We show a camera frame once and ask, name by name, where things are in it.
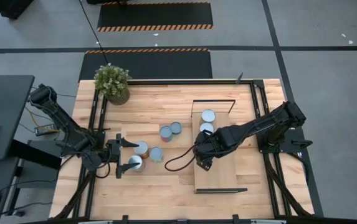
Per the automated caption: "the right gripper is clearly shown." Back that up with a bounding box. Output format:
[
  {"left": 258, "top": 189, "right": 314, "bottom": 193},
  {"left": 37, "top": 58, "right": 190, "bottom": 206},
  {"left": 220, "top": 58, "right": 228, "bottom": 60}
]
[{"left": 193, "top": 128, "right": 231, "bottom": 172}]

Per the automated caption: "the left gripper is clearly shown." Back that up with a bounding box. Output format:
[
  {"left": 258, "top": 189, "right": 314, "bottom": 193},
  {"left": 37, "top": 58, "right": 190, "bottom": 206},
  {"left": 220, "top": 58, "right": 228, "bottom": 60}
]
[{"left": 106, "top": 133, "right": 142, "bottom": 180}]

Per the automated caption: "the peaches can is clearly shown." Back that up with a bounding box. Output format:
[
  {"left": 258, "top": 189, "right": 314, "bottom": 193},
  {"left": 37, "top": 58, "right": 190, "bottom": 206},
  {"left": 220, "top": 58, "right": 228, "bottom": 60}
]
[{"left": 128, "top": 154, "right": 146, "bottom": 174}]

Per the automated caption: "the orange labelled can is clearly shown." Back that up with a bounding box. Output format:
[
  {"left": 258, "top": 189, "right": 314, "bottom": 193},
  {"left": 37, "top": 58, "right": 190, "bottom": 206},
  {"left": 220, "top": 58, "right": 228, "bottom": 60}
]
[{"left": 133, "top": 140, "right": 150, "bottom": 160}]

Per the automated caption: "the white and green fruit can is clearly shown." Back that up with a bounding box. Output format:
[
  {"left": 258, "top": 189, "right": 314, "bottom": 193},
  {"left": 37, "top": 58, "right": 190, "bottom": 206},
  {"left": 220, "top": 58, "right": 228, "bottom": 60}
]
[{"left": 149, "top": 146, "right": 164, "bottom": 164}]

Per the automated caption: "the orange and cream dotted can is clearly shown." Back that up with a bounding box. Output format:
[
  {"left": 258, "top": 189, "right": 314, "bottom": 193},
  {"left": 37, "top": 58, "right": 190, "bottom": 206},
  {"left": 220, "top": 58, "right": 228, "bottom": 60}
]
[{"left": 199, "top": 121, "right": 215, "bottom": 134}]

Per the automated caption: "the short teal tuna can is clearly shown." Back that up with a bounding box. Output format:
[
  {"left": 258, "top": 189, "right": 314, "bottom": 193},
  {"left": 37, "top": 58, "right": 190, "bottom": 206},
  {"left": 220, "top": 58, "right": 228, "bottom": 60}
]
[{"left": 169, "top": 121, "right": 183, "bottom": 135}]

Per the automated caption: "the green oranges can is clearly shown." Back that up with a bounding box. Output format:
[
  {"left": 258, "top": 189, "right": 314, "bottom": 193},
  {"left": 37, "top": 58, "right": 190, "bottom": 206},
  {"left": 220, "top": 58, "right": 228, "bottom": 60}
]
[{"left": 201, "top": 108, "right": 217, "bottom": 124}]

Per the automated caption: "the pink and teal can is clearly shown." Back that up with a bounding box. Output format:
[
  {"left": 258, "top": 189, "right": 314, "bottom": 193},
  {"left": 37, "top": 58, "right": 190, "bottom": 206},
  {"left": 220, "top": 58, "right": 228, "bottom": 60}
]
[{"left": 159, "top": 124, "right": 174, "bottom": 143}]

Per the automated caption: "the potted green plant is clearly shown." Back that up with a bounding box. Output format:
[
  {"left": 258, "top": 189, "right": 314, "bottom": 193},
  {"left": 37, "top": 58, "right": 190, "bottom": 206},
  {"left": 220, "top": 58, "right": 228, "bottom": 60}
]
[{"left": 93, "top": 63, "right": 132, "bottom": 106}]

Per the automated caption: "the black power adapter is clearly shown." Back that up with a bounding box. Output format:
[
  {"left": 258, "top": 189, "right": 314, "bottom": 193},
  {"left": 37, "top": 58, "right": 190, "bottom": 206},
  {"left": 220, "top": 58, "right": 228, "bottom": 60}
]
[{"left": 34, "top": 123, "right": 57, "bottom": 137}]

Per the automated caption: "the black desk base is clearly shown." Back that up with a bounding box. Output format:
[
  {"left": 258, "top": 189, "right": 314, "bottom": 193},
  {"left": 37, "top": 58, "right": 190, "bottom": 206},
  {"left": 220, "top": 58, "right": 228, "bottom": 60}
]
[{"left": 8, "top": 139, "right": 63, "bottom": 171}]

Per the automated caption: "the black hazard striped floor mat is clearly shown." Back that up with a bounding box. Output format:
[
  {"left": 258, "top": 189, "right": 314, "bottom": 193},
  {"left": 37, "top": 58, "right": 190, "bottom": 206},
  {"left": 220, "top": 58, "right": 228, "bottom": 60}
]
[
  {"left": 78, "top": 48, "right": 213, "bottom": 82},
  {"left": 96, "top": 1, "right": 214, "bottom": 32}
]

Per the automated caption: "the dark grey desk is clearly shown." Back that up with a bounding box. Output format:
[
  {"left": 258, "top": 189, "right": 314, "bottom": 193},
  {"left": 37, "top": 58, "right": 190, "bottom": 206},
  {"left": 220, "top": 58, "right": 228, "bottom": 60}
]
[{"left": 0, "top": 74, "right": 36, "bottom": 161}]

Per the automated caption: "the black box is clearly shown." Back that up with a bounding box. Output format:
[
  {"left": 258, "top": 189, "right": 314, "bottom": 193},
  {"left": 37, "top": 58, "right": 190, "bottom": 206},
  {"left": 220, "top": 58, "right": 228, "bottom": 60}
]
[{"left": 0, "top": 0, "right": 35, "bottom": 20}]

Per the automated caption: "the wooden shelf with black frame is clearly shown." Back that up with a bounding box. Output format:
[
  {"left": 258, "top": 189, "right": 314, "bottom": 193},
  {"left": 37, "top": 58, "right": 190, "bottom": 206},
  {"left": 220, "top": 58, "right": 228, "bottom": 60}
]
[{"left": 190, "top": 98, "right": 248, "bottom": 194}]

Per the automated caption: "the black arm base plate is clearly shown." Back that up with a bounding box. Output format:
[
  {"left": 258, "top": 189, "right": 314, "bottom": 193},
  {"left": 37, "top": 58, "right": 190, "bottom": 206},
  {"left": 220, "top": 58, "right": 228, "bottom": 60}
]
[
  {"left": 257, "top": 126, "right": 305, "bottom": 154},
  {"left": 60, "top": 130, "right": 106, "bottom": 156}
]

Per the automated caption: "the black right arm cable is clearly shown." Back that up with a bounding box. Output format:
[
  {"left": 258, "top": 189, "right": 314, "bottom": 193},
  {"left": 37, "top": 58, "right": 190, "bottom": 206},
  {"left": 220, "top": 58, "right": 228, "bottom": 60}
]
[{"left": 164, "top": 143, "right": 199, "bottom": 172}]

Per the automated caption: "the black aluminium rig frame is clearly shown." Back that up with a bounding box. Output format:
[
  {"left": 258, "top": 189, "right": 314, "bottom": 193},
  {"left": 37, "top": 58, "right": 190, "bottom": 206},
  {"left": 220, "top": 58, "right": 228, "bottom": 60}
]
[{"left": 52, "top": 79, "right": 315, "bottom": 224}]

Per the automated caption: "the black floor cable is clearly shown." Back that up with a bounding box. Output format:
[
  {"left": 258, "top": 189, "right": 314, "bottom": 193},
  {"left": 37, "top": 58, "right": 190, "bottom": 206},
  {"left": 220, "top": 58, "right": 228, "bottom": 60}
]
[{"left": 78, "top": 0, "right": 110, "bottom": 65}]

